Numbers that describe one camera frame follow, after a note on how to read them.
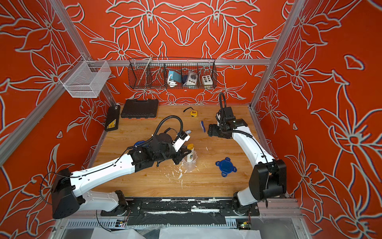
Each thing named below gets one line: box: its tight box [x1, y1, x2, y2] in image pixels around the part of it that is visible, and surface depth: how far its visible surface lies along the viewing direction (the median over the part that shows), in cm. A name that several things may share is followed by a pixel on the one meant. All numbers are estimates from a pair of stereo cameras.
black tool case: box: [121, 99, 159, 119], surface depth 119 cm
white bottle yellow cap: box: [186, 143, 195, 163], surface depth 73 cm
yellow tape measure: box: [183, 106, 198, 118], surface depth 116 cm
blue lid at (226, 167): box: [215, 156, 238, 178], surface depth 89 cm
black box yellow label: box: [104, 103, 121, 132], surface depth 113 cm
